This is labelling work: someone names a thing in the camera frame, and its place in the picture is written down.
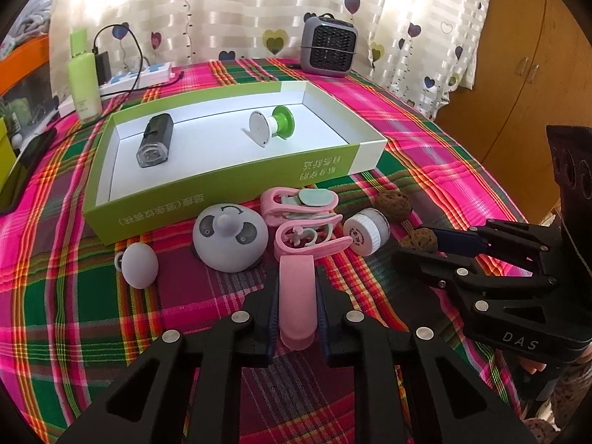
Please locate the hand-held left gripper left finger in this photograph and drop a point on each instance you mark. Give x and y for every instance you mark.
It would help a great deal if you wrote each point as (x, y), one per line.
(273, 319)

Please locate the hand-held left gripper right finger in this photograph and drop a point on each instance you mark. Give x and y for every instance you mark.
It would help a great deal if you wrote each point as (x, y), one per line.
(324, 319)

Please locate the pink clip with grey loops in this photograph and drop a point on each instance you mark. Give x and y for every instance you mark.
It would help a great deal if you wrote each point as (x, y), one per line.
(319, 247)

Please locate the plain pink clip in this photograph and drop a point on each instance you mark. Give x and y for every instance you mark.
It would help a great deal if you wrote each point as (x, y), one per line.
(297, 300)

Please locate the person's right hand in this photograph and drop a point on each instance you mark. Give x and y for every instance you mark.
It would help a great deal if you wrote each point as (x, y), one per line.
(534, 365)

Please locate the brown walnut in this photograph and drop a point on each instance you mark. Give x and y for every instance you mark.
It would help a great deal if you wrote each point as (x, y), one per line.
(416, 240)
(392, 205)

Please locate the grey panda gadget black base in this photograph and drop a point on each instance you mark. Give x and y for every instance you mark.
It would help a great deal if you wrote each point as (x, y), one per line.
(229, 240)

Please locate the grey desktop heater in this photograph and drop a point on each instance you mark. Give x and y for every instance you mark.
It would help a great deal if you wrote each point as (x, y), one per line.
(328, 46)

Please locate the black bike light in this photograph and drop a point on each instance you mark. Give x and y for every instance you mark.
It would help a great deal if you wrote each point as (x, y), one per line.
(155, 141)

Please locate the pink clip with grey pad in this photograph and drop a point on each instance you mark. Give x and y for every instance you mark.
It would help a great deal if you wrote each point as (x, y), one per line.
(277, 201)

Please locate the white power strip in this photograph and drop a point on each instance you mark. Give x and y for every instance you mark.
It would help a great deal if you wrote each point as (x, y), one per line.
(148, 76)

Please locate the grey egg-shaped gadget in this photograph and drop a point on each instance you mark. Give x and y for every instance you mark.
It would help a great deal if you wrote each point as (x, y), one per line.
(138, 266)

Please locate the black smartphone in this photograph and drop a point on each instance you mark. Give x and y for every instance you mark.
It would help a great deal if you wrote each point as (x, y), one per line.
(25, 166)

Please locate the plaid tablecloth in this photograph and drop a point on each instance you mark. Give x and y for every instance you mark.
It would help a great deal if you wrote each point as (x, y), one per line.
(185, 305)

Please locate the orange storage box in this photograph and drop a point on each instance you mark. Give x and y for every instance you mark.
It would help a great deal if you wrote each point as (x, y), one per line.
(25, 60)

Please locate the heart print curtain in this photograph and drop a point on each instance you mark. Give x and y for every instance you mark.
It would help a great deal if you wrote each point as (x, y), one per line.
(231, 9)

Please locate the wooden cabinet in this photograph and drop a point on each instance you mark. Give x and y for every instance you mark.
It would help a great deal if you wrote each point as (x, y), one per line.
(532, 78)

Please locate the green and white spool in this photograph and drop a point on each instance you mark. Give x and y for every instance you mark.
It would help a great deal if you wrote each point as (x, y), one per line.
(273, 125)

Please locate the green and white cardboard box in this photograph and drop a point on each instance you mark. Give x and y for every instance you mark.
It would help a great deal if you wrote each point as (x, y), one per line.
(222, 185)

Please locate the light green lotion bottle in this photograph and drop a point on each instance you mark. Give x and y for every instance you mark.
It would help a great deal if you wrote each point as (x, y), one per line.
(84, 83)

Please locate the black charger plug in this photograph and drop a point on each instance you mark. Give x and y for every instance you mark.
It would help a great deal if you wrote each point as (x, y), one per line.
(101, 67)

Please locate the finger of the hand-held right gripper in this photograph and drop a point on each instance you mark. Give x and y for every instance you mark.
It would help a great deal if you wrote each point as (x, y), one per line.
(416, 263)
(455, 240)

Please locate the yellow-green storage box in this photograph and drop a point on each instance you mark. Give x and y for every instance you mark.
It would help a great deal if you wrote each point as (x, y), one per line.
(5, 148)

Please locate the small white jar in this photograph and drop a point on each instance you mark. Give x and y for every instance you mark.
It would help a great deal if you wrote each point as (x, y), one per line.
(365, 233)

